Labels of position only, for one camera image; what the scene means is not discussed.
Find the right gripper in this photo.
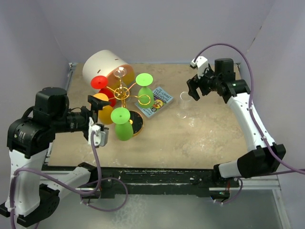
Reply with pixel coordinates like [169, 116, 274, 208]
[188, 63, 222, 100]

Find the orange plastic goblet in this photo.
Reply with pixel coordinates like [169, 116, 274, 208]
[94, 93, 113, 125]

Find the red plastic goblet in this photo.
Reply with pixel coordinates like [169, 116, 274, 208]
[91, 75, 116, 107]

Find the clear wine glass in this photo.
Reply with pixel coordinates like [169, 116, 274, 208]
[113, 67, 130, 102]

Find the green goblet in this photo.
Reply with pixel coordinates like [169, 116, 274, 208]
[111, 107, 133, 141]
[136, 73, 154, 108]

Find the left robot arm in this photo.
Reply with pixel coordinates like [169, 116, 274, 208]
[0, 87, 110, 229]

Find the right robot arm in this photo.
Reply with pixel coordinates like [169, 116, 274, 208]
[187, 56, 286, 187]

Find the gold wine glass rack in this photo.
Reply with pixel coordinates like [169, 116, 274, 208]
[111, 67, 153, 141]

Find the colourful children's book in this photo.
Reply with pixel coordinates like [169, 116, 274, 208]
[135, 86, 173, 118]

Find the white orange cylinder appliance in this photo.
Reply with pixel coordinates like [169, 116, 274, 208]
[82, 50, 135, 93]

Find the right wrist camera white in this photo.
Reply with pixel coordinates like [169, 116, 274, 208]
[190, 56, 209, 79]

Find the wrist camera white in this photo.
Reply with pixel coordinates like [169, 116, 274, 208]
[88, 117, 109, 147]
[190, 56, 209, 79]

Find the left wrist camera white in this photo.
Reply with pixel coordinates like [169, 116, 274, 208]
[88, 117, 109, 147]

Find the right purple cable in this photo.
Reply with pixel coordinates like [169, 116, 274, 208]
[193, 42, 305, 175]

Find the purple cable loop front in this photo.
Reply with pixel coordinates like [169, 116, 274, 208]
[80, 176, 129, 211]

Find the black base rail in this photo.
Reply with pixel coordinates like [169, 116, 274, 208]
[95, 167, 239, 198]

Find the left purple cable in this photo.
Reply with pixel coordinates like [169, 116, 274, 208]
[9, 132, 102, 229]

